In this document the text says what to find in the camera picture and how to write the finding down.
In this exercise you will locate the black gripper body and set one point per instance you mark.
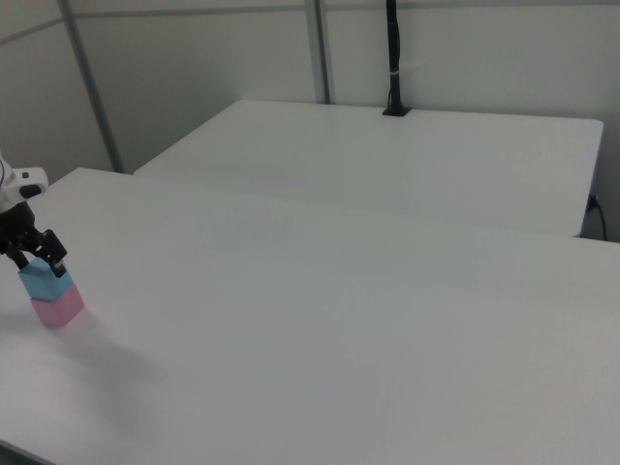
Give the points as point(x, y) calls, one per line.
point(19, 223)

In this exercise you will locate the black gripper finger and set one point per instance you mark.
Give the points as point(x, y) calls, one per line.
point(52, 249)
point(14, 249)

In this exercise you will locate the blue cube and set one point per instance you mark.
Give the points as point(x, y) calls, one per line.
point(41, 287)

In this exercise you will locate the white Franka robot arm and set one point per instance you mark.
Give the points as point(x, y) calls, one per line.
point(24, 178)

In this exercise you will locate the pink cube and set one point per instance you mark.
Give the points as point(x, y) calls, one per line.
point(58, 312)

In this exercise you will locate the white rounded-corner table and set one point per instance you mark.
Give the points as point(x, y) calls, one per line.
point(387, 169)

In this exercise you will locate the grey slim partition post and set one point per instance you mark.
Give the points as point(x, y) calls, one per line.
point(92, 92)

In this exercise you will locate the grey double partition post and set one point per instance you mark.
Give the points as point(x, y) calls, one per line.
point(319, 48)

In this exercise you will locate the black camera stand pole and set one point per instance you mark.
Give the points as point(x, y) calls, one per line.
point(394, 48)

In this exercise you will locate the blue wall plug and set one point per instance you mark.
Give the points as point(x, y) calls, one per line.
point(591, 203)

